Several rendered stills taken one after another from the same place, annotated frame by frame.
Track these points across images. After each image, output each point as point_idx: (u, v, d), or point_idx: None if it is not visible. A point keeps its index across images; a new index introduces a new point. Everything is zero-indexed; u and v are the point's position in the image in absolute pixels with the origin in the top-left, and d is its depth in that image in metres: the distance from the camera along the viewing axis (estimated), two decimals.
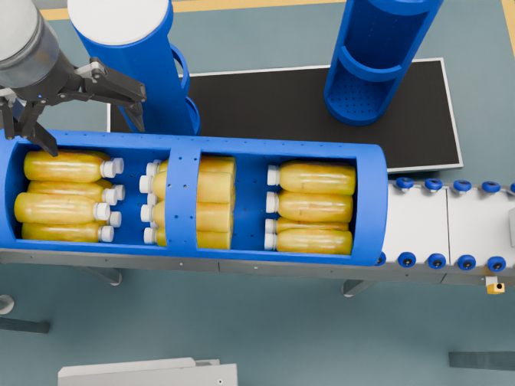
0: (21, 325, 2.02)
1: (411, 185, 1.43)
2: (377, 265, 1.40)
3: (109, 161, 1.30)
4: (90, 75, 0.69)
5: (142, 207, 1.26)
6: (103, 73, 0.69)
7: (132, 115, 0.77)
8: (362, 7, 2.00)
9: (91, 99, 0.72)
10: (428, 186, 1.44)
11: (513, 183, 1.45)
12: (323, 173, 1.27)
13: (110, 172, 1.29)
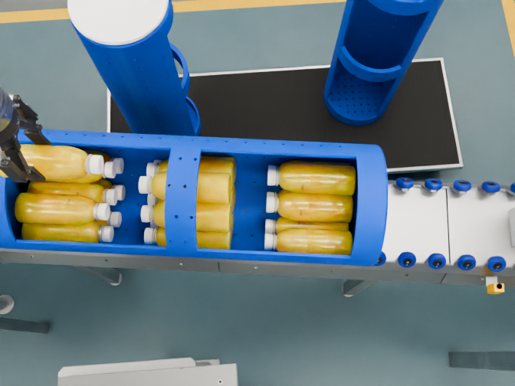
0: (21, 325, 2.02)
1: (411, 185, 1.43)
2: (377, 265, 1.40)
3: (110, 162, 1.30)
4: None
5: (142, 207, 1.26)
6: None
7: None
8: (362, 7, 2.00)
9: (7, 148, 1.00)
10: (428, 186, 1.44)
11: (513, 183, 1.45)
12: (323, 175, 1.27)
13: (110, 172, 1.29)
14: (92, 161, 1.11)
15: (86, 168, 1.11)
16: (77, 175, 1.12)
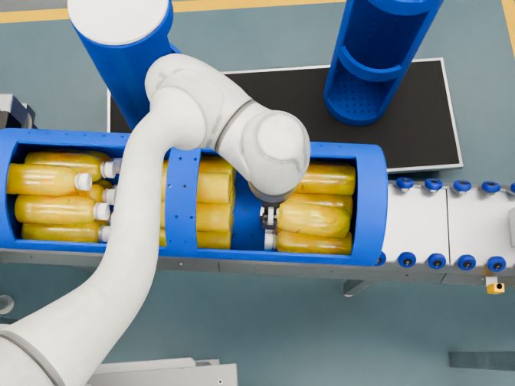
0: None
1: (411, 185, 1.43)
2: (377, 265, 1.40)
3: (110, 162, 1.30)
4: (268, 215, 1.02)
5: None
6: (266, 224, 1.03)
7: (261, 217, 1.14)
8: (362, 7, 2.00)
9: None
10: (428, 186, 1.44)
11: (513, 183, 1.45)
12: (323, 175, 1.27)
13: (110, 173, 1.29)
14: (80, 179, 1.23)
15: (76, 185, 1.23)
16: (67, 192, 1.23)
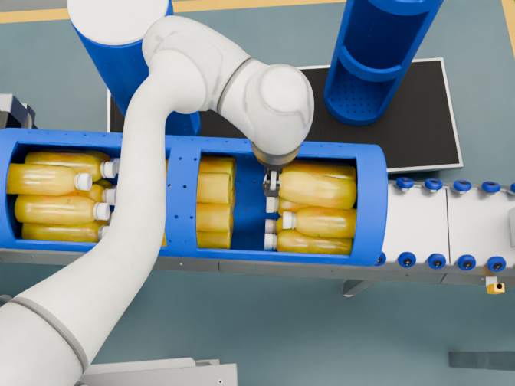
0: None
1: (411, 185, 1.43)
2: (377, 265, 1.40)
3: (110, 162, 1.30)
4: (270, 180, 1.01)
5: None
6: (269, 189, 1.02)
7: (264, 185, 1.13)
8: (362, 7, 2.00)
9: (267, 169, 1.06)
10: (428, 186, 1.44)
11: (513, 183, 1.45)
12: (323, 175, 1.27)
13: (110, 173, 1.29)
14: (80, 179, 1.23)
15: (76, 185, 1.23)
16: (67, 192, 1.23)
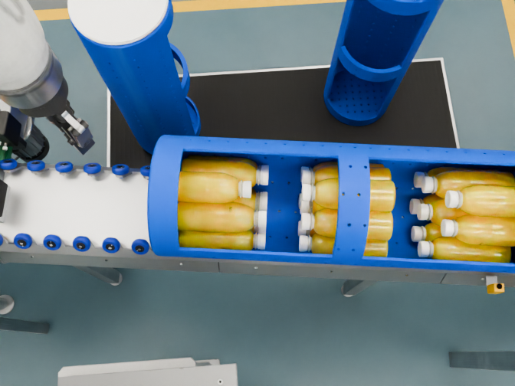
0: (21, 325, 2.02)
1: None
2: None
3: (265, 169, 1.30)
4: (71, 125, 0.78)
5: (303, 215, 1.25)
6: (79, 135, 0.79)
7: (72, 142, 0.89)
8: (362, 7, 2.00)
9: (57, 122, 0.82)
10: None
11: None
12: (483, 180, 1.26)
13: (267, 180, 1.29)
14: (244, 187, 1.23)
15: (240, 193, 1.22)
16: (231, 200, 1.23)
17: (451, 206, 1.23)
